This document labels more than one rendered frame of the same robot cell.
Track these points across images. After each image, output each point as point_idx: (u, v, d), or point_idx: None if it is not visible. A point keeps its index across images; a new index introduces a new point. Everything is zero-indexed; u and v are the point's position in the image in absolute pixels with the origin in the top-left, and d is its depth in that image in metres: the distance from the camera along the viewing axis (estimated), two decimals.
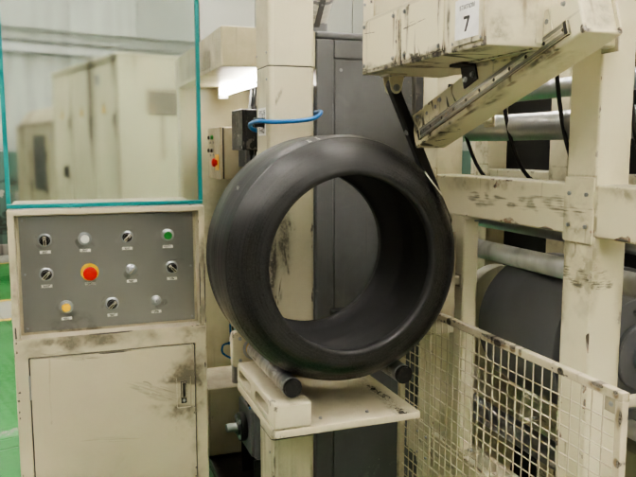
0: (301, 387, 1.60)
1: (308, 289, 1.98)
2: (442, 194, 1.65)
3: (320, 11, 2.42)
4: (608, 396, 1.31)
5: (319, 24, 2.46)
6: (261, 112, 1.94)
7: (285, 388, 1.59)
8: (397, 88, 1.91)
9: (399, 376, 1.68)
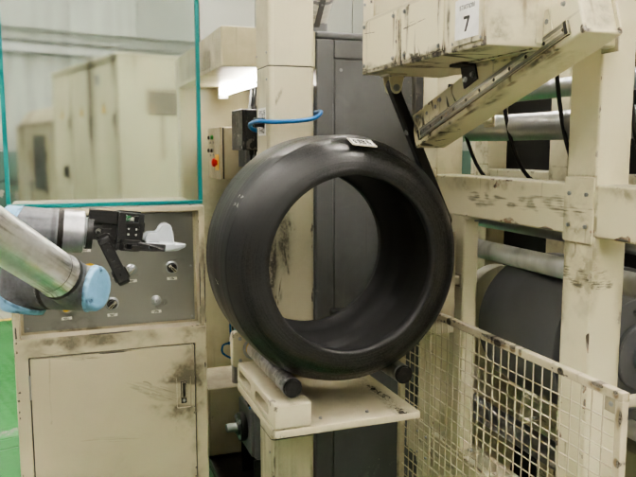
0: (286, 385, 1.59)
1: (308, 289, 1.98)
2: (376, 145, 1.58)
3: (320, 11, 2.42)
4: (608, 396, 1.31)
5: (319, 24, 2.46)
6: (261, 112, 1.94)
7: (298, 393, 1.60)
8: (397, 88, 1.91)
9: (408, 377, 1.69)
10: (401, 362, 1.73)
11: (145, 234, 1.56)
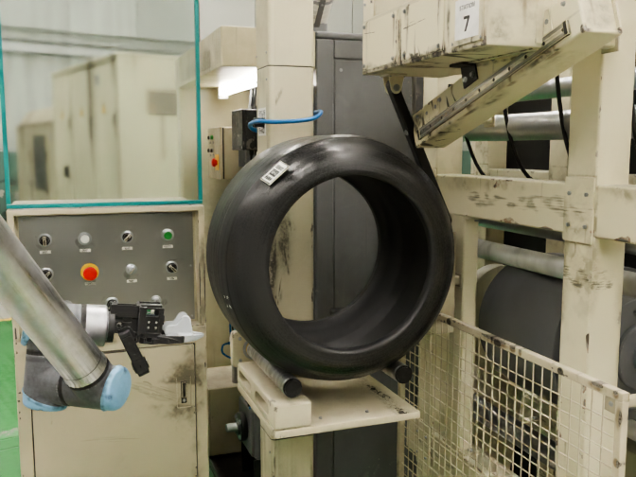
0: (293, 397, 1.60)
1: (308, 289, 1.98)
2: (288, 165, 1.51)
3: (320, 11, 2.42)
4: (608, 396, 1.31)
5: (319, 24, 2.46)
6: (261, 112, 1.94)
7: (293, 380, 1.59)
8: (397, 88, 1.91)
9: (404, 369, 1.69)
10: (388, 370, 1.72)
11: (164, 324, 1.60)
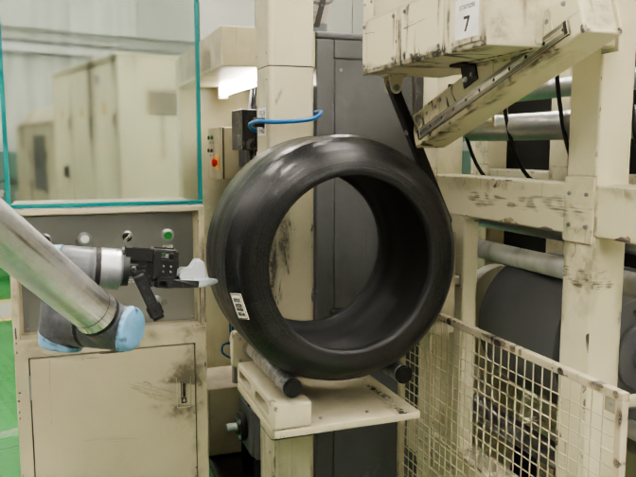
0: (287, 383, 1.59)
1: (308, 289, 1.98)
2: (238, 293, 1.51)
3: (320, 11, 2.42)
4: (608, 396, 1.31)
5: (319, 24, 2.46)
6: (261, 112, 1.94)
7: (297, 395, 1.60)
8: (397, 88, 1.91)
9: (408, 378, 1.69)
10: (403, 363, 1.73)
11: (178, 270, 1.59)
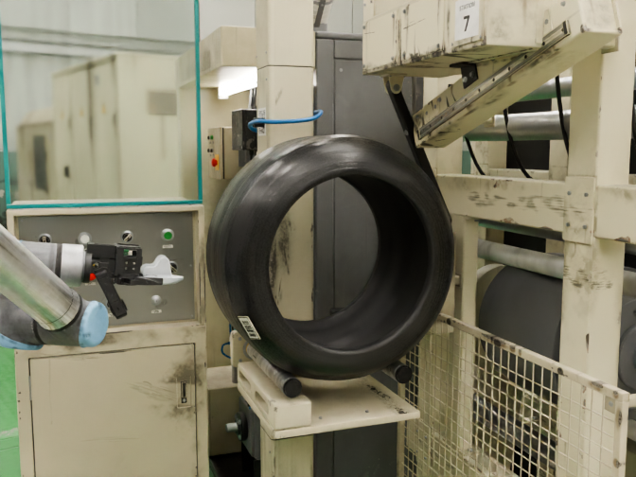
0: (301, 388, 1.60)
1: (308, 289, 1.98)
2: (245, 316, 1.52)
3: (320, 11, 2.42)
4: (608, 396, 1.31)
5: (319, 24, 2.46)
6: (261, 112, 1.94)
7: (285, 386, 1.59)
8: (397, 88, 1.91)
9: (399, 374, 1.68)
10: None
11: (143, 267, 1.57)
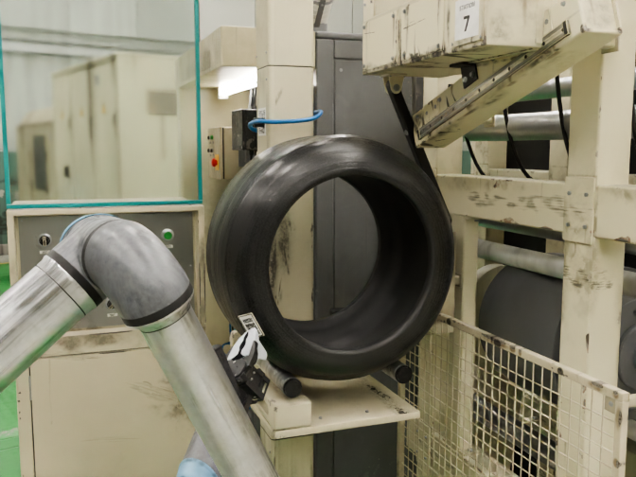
0: (301, 388, 1.60)
1: (308, 289, 1.98)
2: (249, 313, 1.53)
3: (320, 11, 2.42)
4: (608, 396, 1.31)
5: (319, 24, 2.46)
6: (261, 112, 1.94)
7: (285, 386, 1.59)
8: (397, 88, 1.91)
9: (399, 374, 1.68)
10: None
11: None
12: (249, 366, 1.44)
